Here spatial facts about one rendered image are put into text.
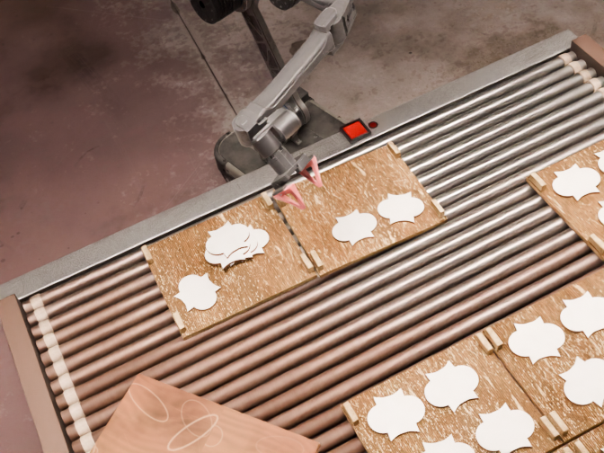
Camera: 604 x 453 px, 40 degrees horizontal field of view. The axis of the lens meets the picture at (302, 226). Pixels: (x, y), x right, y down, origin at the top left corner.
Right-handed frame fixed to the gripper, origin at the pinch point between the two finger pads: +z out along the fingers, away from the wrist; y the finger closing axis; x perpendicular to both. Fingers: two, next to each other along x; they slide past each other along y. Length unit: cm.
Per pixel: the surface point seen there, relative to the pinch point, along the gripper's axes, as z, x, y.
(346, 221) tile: 19.9, -19.5, -23.3
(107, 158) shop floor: -33, -192, -101
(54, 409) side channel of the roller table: -1, -63, 59
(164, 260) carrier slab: -6, -56, 7
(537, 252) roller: 57, 19, -34
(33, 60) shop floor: -96, -245, -148
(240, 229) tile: 1.6, -39.0, -7.6
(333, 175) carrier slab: 10.6, -26.2, -38.9
